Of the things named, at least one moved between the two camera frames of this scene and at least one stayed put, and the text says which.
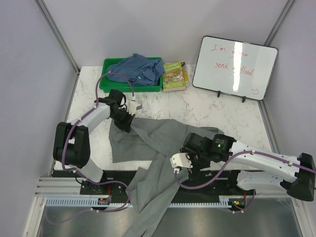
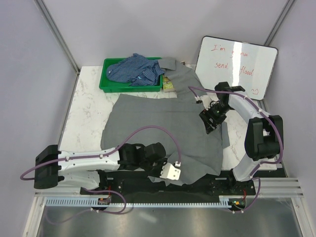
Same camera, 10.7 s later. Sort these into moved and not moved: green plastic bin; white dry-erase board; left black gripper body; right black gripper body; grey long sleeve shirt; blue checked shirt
Moved: grey long sleeve shirt; right black gripper body; left black gripper body
Not moved: blue checked shirt; green plastic bin; white dry-erase board
